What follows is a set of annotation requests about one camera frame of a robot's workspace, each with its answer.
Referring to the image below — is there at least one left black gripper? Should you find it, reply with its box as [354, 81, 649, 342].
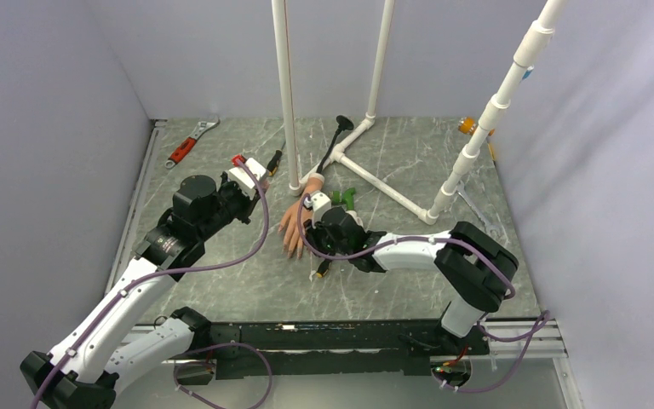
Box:
[198, 170, 265, 240]

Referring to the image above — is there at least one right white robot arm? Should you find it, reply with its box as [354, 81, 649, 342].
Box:
[303, 208, 519, 354]

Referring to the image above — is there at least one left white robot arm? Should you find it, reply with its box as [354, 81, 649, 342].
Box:
[20, 168, 267, 408]

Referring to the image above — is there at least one black yellow screwdriver near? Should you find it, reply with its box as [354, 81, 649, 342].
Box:
[308, 260, 331, 281]

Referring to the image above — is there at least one black yellow screwdriver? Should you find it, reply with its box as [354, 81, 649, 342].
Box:
[308, 260, 331, 281]
[266, 141, 286, 176]

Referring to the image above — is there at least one mannequin practice hand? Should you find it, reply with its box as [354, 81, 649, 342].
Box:
[278, 173, 324, 259]

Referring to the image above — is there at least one black yellow screwdriver far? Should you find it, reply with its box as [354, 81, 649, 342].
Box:
[266, 141, 286, 176]

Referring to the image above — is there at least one red adjustable wrench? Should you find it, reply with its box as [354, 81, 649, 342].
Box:
[164, 116, 221, 170]

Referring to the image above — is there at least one silver combination wrench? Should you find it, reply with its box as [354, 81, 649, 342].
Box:
[456, 181, 500, 239]

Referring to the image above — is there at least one orange yellow tool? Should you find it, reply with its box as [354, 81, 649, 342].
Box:
[457, 117, 496, 162]

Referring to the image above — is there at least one white angled PVC pole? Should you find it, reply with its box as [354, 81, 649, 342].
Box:
[425, 0, 566, 225]

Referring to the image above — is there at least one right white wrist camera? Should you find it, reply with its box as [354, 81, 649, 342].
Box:
[303, 191, 332, 226]

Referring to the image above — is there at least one green hose nozzle fitting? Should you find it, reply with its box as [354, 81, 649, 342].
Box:
[330, 187, 364, 227]

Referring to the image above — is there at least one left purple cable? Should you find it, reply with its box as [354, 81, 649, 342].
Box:
[29, 160, 274, 409]

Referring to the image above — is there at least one white PVC pipe frame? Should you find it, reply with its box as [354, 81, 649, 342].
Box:
[271, 0, 441, 226]

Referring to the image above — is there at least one black suction mount stalk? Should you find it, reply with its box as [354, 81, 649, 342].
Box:
[315, 115, 354, 174]

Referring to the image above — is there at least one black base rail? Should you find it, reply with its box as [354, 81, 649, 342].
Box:
[170, 307, 490, 380]

